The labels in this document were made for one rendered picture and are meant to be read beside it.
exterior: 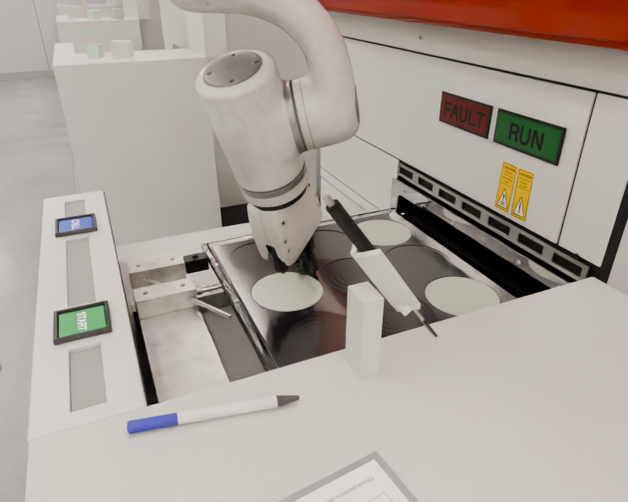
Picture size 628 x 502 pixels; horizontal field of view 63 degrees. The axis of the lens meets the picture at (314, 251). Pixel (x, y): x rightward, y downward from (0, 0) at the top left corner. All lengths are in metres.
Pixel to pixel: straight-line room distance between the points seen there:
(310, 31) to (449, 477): 0.39
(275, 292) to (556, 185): 0.39
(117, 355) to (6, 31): 8.07
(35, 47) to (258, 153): 8.03
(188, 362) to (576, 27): 0.56
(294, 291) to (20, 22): 7.95
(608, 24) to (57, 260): 0.69
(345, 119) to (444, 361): 0.26
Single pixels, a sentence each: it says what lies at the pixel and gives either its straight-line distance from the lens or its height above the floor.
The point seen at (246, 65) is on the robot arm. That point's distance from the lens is 0.53.
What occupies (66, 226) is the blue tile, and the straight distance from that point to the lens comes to 0.83.
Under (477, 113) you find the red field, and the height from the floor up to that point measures 1.11.
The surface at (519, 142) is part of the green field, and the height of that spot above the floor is 1.09.
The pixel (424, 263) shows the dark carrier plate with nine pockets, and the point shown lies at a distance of 0.80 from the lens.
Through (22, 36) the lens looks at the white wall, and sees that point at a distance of 8.52.
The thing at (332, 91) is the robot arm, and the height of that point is 1.19.
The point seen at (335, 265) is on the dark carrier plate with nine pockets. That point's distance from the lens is 0.77.
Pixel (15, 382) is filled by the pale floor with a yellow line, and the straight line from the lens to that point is 2.17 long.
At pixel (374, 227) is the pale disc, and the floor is 0.90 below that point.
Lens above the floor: 1.29
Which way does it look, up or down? 29 degrees down
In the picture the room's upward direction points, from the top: straight up
